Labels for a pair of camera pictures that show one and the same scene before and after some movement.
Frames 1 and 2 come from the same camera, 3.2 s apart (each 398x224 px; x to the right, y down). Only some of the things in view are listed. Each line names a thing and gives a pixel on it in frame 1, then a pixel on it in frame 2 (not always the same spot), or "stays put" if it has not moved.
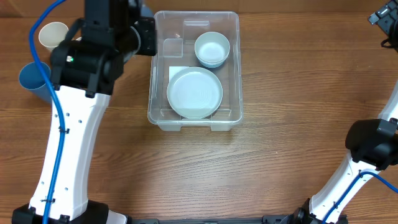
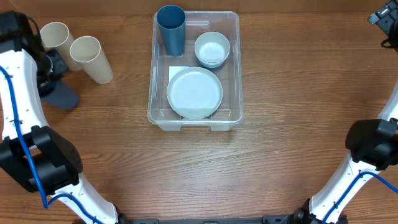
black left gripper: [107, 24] to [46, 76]
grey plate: [194, 93] stays put
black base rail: [267, 219] stays put
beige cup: [52, 34] stays put
